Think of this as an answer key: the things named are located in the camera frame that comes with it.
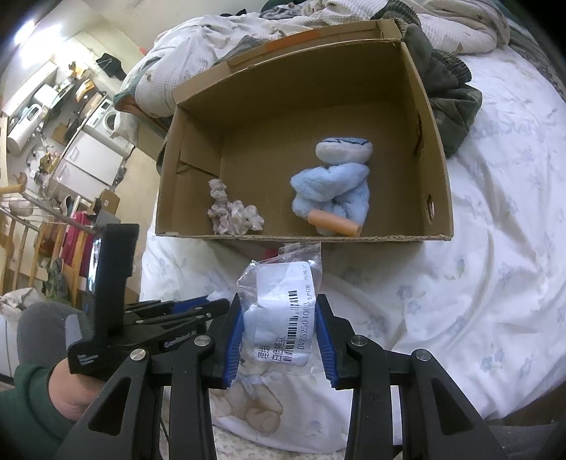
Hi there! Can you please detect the patterned knit blanket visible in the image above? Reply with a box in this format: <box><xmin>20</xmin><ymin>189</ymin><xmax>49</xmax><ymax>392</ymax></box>
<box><xmin>508</xmin><ymin>27</ymin><xmax>558</xmax><ymax>89</ymax></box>

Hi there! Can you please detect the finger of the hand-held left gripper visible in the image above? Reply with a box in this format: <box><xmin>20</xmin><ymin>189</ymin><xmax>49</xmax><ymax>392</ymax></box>
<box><xmin>133</xmin><ymin>299</ymin><xmax>231</xmax><ymax>341</ymax></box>
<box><xmin>125</xmin><ymin>296</ymin><xmax>210</xmax><ymax>323</ymax></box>

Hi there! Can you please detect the dark hanging garment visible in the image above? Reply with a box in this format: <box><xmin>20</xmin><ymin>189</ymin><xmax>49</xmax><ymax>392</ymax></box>
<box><xmin>95</xmin><ymin>53</ymin><xmax>127</xmax><ymax>80</ymax></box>

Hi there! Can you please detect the orange foam cylinder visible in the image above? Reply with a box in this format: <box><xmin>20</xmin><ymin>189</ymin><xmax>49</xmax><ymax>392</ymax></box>
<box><xmin>308</xmin><ymin>209</ymin><xmax>363</xmax><ymax>237</ymax></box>

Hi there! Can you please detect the white low cabinet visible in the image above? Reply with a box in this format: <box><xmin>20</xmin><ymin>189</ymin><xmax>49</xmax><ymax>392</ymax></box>
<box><xmin>48</xmin><ymin>130</ymin><xmax>133</xmax><ymax>191</ymax></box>

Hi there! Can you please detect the pink hanging cloth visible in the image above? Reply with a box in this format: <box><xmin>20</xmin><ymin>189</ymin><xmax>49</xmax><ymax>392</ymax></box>
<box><xmin>62</xmin><ymin>211</ymin><xmax>91</xmax><ymax>275</ymax></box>

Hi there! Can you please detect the person's leg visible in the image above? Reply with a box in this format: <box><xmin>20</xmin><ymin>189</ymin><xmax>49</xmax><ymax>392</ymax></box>
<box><xmin>486</xmin><ymin>413</ymin><xmax>566</xmax><ymax>460</ymax></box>
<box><xmin>17</xmin><ymin>302</ymin><xmax>82</xmax><ymax>370</ymax></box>

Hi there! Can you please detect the pillow with teal orange edge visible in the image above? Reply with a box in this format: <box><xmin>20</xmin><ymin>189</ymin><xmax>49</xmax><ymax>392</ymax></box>
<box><xmin>114</xmin><ymin>91</ymin><xmax>139</xmax><ymax>116</ymax></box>

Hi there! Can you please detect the person's right leg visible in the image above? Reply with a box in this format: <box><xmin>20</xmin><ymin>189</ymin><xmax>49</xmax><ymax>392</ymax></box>
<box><xmin>486</xmin><ymin>413</ymin><xmax>566</xmax><ymax>460</ymax></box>

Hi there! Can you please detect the beige ruffled scrunchie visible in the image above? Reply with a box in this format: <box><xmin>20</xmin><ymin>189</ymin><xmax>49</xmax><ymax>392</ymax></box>
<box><xmin>207</xmin><ymin>179</ymin><xmax>265</xmax><ymax>235</ymax></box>

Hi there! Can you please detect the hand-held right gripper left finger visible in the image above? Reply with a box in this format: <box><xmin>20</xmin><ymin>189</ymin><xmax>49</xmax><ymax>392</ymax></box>
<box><xmin>53</xmin><ymin>293</ymin><xmax>245</xmax><ymax>460</ymax></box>

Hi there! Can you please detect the person's left forearm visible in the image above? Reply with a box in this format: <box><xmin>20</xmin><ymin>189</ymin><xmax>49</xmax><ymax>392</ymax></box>
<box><xmin>0</xmin><ymin>363</ymin><xmax>89</xmax><ymax>460</ymax></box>

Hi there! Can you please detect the grey plaid cloth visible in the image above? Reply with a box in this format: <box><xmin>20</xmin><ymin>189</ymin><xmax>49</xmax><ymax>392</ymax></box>
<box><xmin>225</xmin><ymin>35</ymin><xmax>270</xmax><ymax>56</ymax></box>

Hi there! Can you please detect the dark camouflage clothing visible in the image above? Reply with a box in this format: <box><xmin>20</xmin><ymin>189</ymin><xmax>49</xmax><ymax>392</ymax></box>
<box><xmin>385</xmin><ymin>11</ymin><xmax>483</xmax><ymax>159</ymax></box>

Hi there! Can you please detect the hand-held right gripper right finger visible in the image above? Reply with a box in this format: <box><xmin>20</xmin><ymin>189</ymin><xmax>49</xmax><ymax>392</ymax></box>
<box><xmin>315</xmin><ymin>294</ymin><xmax>509</xmax><ymax>460</ymax></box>

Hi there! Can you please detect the white bear print quilt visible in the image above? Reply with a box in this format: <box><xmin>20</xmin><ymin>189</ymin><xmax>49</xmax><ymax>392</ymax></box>
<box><xmin>121</xmin><ymin>0</ymin><xmax>509</xmax><ymax>118</ymax></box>

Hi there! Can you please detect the small cardboard box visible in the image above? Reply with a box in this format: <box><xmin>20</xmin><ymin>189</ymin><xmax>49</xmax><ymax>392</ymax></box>
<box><xmin>98</xmin><ymin>191</ymin><xmax>121</xmax><ymax>217</ymax></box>

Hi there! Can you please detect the white upper cabinet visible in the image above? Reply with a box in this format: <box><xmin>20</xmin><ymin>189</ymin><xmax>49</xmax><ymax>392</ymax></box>
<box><xmin>4</xmin><ymin>66</ymin><xmax>58</xmax><ymax>116</ymax></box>

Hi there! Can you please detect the brown cardboard box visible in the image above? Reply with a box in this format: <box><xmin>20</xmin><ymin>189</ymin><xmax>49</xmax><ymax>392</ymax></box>
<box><xmin>155</xmin><ymin>18</ymin><xmax>455</xmax><ymax>242</ymax></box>

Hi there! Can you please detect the clear plastic bag white label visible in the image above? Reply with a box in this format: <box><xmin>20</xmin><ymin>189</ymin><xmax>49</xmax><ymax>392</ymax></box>
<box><xmin>236</xmin><ymin>242</ymin><xmax>323</xmax><ymax>376</ymax></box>

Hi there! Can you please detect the light blue fluffy cloth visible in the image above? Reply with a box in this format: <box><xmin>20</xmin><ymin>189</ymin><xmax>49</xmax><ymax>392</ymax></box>
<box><xmin>290</xmin><ymin>163</ymin><xmax>371</xmax><ymax>224</ymax></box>

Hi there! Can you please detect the white washing machine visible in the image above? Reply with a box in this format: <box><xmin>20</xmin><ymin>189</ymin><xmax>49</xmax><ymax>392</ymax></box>
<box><xmin>86</xmin><ymin>98</ymin><xmax>120</xmax><ymax>133</ymax></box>

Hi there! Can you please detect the person's left leg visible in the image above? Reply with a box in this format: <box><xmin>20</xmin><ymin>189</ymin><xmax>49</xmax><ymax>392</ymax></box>
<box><xmin>17</xmin><ymin>302</ymin><xmax>82</xmax><ymax>370</ymax></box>

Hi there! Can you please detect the wooden bedside table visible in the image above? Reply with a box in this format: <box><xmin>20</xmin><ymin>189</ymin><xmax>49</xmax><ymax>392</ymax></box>
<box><xmin>135</xmin><ymin>113</ymin><xmax>171</xmax><ymax>166</ymax></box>

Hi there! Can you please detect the person's left hand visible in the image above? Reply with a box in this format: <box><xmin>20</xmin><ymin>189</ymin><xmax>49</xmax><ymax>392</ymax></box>
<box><xmin>48</xmin><ymin>363</ymin><xmax>104</xmax><ymax>419</ymax></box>

